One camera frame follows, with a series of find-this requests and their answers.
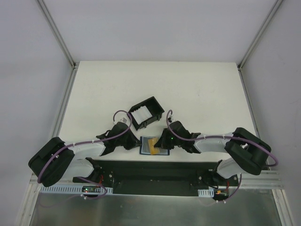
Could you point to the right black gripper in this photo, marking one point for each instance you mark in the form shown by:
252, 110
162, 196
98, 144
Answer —
165, 140

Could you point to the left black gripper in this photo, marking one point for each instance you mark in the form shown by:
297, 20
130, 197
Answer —
128, 141

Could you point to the blue leather card holder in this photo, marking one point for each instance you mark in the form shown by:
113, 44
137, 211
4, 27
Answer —
144, 150

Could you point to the black plastic card rack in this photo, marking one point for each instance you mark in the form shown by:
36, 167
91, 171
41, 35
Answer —
155, 109

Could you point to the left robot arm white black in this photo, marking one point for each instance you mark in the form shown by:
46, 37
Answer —
57, 160

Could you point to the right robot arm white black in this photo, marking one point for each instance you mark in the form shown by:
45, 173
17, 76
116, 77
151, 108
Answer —
248, 154

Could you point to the white card stack in rack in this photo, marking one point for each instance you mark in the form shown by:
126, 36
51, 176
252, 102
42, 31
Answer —
141, 114

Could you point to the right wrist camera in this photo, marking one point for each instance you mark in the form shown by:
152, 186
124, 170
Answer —
170, 117

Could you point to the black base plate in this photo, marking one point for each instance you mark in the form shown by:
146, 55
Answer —
158, 177

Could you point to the right white cable duct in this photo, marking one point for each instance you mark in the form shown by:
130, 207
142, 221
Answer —
206, 193

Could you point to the white cable duct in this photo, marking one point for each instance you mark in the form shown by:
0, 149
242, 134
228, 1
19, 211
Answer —
76, 189
206, 193

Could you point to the left white cable duct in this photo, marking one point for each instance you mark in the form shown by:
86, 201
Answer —
76, 189

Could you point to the left aluminium frame post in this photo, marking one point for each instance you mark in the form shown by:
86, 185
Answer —
55, 31

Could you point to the aluminium frame post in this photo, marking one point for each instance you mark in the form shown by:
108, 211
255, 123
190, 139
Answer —
261, 31
55, 31

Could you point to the right aluminium frame post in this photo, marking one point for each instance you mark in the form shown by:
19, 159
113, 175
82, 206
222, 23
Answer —
261, 31

